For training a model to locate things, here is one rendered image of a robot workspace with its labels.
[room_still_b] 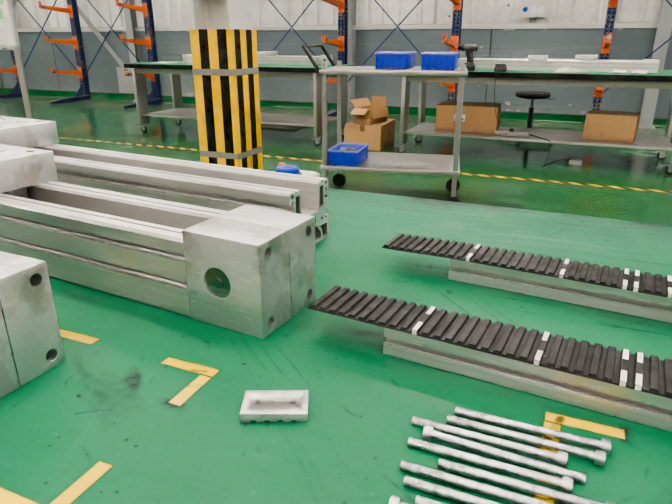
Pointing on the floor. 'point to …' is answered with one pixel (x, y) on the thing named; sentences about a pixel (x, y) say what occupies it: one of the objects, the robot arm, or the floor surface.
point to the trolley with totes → (334, 161)
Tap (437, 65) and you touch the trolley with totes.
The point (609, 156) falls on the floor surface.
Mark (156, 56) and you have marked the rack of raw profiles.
